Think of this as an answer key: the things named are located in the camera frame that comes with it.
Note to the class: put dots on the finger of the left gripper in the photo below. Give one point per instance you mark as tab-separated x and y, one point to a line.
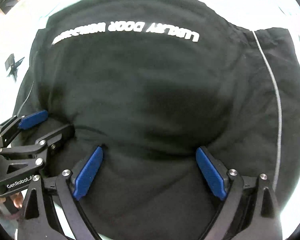
50	141
13	126

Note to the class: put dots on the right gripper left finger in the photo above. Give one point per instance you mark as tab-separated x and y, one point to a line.
38	216

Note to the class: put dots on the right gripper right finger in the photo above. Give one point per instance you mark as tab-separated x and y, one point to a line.
248	208

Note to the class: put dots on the black hooded jacket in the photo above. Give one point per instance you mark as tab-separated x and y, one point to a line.
151	81

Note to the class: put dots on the black device on bed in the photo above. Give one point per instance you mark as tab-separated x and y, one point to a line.
12	66

